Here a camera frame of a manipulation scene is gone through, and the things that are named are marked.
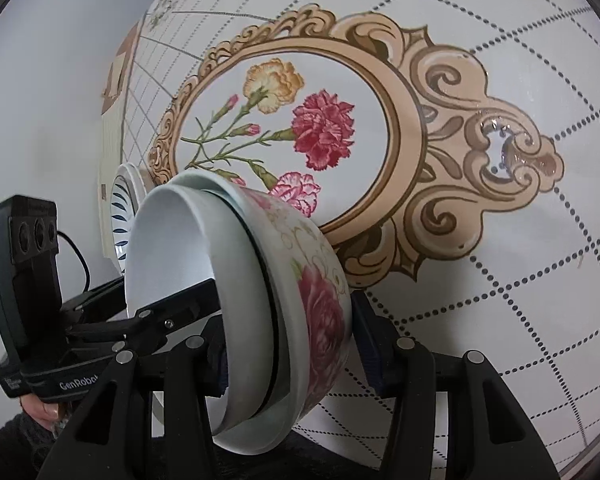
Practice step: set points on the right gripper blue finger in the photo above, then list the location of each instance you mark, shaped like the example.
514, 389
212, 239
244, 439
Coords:
376, 339

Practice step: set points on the white bowl red flowers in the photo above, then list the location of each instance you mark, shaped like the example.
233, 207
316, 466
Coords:
311, 294

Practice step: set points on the light blue black-rimmed bowl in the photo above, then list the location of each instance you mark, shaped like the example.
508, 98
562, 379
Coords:
259, 364

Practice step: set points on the large white bowl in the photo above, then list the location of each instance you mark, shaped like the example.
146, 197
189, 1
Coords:
203, 248

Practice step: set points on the white scalloped plate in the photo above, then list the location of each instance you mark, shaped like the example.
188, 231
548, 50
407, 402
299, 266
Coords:
138, 190

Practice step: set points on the blue leaf pattern plate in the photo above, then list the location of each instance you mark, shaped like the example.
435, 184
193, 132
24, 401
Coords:
122, 213

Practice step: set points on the person's left hand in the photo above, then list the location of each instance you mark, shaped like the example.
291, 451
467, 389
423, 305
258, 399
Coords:
46, 415

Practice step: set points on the checked floral tablecloth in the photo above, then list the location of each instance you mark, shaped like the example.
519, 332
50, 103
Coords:
448, 149

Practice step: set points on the brown placemat with paper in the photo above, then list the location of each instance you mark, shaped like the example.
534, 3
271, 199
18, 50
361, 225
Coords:
119, 68

